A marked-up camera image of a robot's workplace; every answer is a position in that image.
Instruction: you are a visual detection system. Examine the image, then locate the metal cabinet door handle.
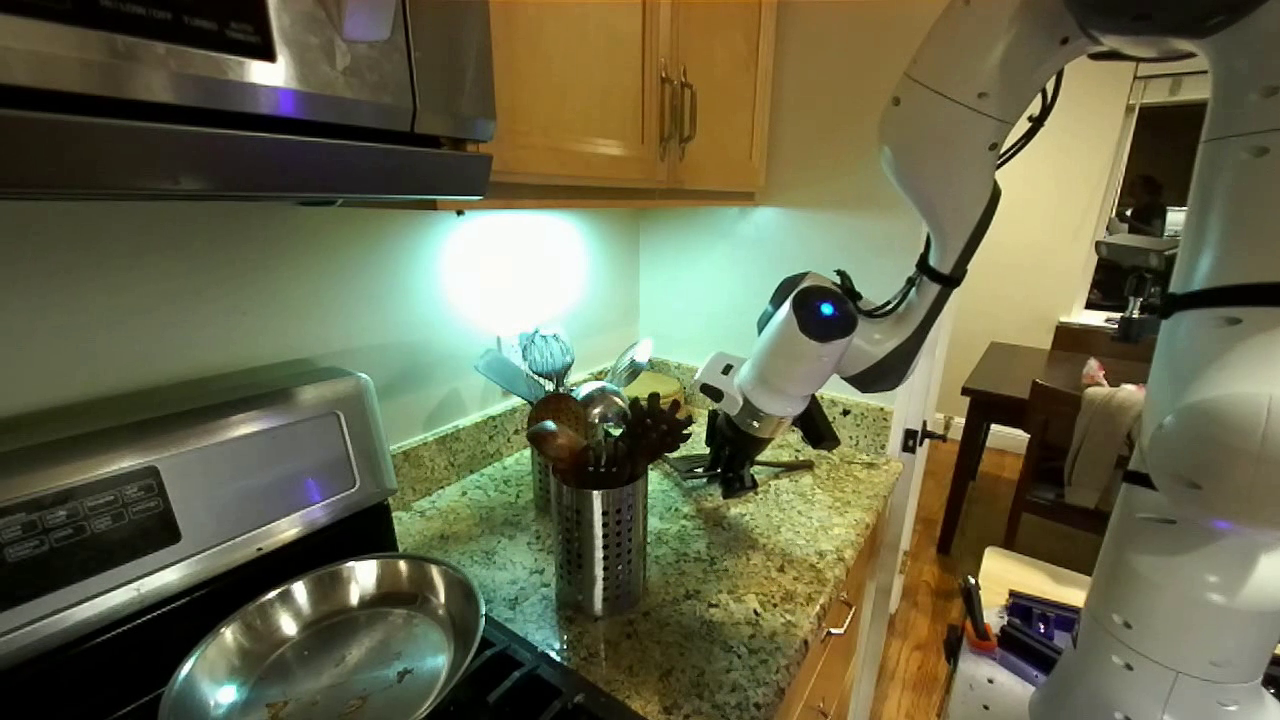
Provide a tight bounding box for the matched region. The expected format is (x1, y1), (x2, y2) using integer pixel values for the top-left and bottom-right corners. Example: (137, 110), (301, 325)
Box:
(654, 70), (678, 161)
(677, 70), (703, 155)

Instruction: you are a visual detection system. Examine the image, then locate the stainless steel microwave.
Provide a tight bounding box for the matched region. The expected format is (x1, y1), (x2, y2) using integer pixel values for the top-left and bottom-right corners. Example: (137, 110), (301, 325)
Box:
(0, 0), (499, 208)

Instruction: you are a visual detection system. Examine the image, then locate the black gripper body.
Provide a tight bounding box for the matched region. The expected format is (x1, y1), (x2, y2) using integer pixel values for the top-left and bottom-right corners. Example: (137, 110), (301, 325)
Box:
(701, 397), (790, 488)

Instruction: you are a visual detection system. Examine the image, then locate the white door frame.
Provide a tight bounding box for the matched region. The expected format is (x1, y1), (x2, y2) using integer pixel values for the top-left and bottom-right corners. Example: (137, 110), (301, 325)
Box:
(844, 330), (954, 720)

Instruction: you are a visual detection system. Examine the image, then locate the wooden wall cabinet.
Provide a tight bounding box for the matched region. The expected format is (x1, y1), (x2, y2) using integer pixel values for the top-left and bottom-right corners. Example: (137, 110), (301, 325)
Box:
(485, 0), (778, 208)

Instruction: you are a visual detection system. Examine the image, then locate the dark wooden side table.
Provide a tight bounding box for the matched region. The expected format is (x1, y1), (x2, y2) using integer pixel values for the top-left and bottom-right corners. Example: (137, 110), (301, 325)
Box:
(934, 339), (1070, 561)

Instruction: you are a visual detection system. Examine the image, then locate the steel wire whisk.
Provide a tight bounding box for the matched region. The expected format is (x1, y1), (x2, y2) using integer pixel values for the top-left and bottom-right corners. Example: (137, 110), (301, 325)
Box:
(516, 327), (581, 393)

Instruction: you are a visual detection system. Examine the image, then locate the dark wooden chair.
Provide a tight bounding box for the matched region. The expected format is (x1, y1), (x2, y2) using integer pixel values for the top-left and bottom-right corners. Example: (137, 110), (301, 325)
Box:
(1003, 349), (1150, 545)

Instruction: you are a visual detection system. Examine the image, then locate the round wooden board stack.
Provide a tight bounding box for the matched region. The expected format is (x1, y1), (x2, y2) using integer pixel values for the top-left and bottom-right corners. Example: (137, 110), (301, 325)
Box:
(623, 362), (697, 412)

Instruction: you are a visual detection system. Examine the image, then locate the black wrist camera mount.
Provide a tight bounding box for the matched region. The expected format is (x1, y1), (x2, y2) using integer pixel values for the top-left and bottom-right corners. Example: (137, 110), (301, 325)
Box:
(790, 397), (849, 454)

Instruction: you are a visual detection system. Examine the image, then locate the dark desk equipment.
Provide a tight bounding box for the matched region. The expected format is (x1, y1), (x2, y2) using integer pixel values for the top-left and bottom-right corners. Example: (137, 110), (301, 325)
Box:
(1082, 170), (1204, 339)

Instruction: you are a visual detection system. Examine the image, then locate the red and black tool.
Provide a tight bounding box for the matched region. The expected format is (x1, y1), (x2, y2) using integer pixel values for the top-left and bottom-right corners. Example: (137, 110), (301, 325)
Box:
(954, 570), (999, 661)

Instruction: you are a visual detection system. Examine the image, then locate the black electronic box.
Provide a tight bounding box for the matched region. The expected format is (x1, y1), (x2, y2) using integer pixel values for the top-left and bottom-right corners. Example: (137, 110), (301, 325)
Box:
(994, 587), (1088, 675)

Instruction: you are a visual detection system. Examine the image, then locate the grey slotted plastic spatula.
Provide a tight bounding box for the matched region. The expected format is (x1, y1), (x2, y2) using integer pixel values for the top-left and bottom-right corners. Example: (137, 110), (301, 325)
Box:
(474, 334), (551, 408)

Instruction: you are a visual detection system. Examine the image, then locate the white robot cart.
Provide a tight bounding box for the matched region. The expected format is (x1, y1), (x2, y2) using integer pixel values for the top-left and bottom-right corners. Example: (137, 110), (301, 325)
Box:
(934, 539), (1113, 720)

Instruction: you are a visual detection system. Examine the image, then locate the stainless steel stove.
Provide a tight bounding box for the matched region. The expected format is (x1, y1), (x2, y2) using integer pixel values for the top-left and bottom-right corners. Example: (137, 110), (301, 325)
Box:
(0, 359), (633, 720)

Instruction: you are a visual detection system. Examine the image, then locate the slotted serving spoon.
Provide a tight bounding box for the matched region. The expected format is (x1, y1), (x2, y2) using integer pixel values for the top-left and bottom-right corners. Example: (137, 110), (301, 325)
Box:
(605, 334), (661, 393)

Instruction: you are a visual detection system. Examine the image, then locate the stainless steel frying pan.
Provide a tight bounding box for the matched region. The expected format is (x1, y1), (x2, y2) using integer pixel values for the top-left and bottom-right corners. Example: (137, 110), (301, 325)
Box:
(157, 550), (486, 720)

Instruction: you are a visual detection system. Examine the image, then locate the shiny steel ladle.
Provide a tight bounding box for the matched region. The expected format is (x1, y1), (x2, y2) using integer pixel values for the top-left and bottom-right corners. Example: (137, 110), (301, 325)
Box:
(584, 381), (638, 445)

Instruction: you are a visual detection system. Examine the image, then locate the dark pasta spoon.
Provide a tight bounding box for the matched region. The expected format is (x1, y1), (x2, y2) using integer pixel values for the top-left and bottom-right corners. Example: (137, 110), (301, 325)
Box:
(621, 393), (701, 473)

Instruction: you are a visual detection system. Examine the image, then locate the white draped cloth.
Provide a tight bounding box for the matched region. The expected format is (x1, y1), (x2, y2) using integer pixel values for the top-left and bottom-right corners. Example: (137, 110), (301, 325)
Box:
(1059, 374), (1146, 513)

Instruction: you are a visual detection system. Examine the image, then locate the wooden base cabinet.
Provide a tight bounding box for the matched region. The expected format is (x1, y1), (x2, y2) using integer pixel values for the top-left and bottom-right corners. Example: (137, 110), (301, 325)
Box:
(772, 522), (903, 720)

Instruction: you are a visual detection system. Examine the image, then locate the brown wooden spoon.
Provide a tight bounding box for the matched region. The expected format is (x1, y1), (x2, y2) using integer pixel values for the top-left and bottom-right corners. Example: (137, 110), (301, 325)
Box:
(526, 424), (605, 488)
(525, 386), (591, 452)

